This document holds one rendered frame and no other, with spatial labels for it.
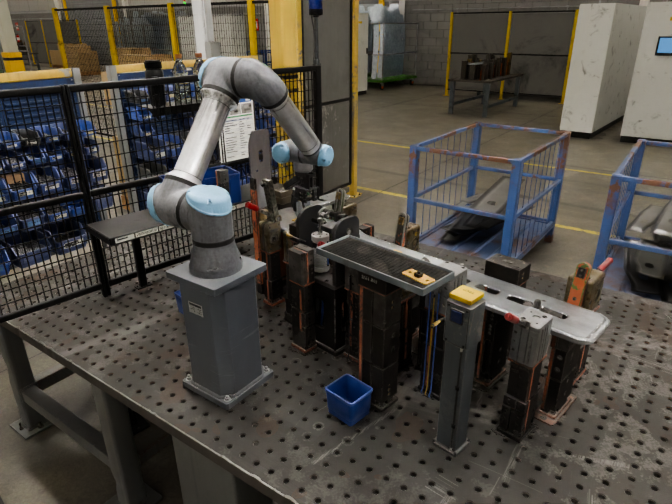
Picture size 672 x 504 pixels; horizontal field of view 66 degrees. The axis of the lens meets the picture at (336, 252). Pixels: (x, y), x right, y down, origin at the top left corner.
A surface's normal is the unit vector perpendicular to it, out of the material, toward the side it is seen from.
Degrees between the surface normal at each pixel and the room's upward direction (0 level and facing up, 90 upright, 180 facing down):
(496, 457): 0
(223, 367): 91
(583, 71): 90
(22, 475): 0
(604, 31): 90
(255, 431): 0
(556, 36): 90
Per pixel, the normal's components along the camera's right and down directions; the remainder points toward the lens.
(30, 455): 0.00, -0.91
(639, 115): -0.57, 0.33
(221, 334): 0.17, 0.39
